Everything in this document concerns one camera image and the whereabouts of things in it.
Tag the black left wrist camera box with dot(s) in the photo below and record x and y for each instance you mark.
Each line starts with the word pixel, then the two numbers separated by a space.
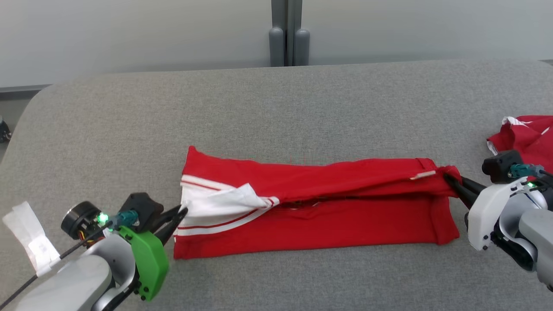
pixel 140 205

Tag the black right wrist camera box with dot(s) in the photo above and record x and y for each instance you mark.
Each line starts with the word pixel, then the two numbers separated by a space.
pixel 501 166

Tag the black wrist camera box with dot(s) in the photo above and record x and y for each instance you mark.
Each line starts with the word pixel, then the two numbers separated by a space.
pixel 140 205
pixel 501 166

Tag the red shorts with white stripe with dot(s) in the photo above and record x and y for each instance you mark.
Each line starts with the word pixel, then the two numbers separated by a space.
pixel 531 142

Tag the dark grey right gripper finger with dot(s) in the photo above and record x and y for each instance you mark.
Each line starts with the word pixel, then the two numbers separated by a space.
pixel 466 185
pixel 464 198

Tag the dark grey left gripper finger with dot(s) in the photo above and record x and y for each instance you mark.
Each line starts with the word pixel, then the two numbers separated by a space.
pixel 170 231
pixel 175 214

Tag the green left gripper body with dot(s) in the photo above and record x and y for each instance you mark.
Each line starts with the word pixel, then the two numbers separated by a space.
pixel 151 263

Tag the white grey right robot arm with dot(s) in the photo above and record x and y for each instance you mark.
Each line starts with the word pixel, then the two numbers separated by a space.
pixel 535 233

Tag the red basketball jersey white trim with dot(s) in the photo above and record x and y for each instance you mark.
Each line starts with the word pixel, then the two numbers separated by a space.
pixel 324 224

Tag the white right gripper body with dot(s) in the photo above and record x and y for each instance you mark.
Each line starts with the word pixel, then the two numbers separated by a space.
pixel 486 211

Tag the black round actuator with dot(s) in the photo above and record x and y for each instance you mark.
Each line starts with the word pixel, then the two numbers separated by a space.
pixel 80 218

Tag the grey metal post round feet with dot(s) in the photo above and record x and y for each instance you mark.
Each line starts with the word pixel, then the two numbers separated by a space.
pixel 276 43

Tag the black caster wheel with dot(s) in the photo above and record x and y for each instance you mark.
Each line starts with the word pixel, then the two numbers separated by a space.
pixel 3 129

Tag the white tape tag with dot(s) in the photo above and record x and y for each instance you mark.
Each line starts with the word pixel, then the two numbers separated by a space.
pixel 26 229

